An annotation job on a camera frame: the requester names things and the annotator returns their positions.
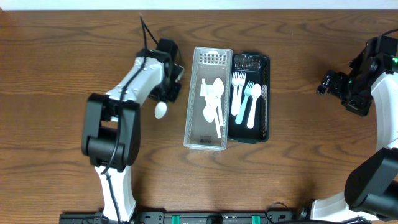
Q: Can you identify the white spoon diagonal top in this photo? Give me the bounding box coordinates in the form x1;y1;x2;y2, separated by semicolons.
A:
154;101;167;119

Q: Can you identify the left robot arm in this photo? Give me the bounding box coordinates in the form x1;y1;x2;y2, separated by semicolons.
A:
81;47;184;223

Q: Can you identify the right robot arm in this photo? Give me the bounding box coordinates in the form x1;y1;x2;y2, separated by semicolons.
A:
308;72;397;223

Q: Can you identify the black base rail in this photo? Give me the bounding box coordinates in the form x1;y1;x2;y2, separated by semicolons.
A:
58;207;371;224

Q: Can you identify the white plastic spoon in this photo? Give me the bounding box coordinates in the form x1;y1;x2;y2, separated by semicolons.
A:
213;78;224;126

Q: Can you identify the white spoon crossed under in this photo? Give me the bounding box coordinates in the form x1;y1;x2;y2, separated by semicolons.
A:
204;94;221;138

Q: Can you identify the black plastic mesh basket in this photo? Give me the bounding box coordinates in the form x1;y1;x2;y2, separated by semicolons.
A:
227;52;271;144

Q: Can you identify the pinkish white plastic fork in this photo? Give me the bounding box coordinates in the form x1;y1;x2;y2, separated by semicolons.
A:
235;72;246;116

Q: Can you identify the white spoon bowl down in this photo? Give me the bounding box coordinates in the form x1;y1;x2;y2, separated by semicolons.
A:
202;78;215;123

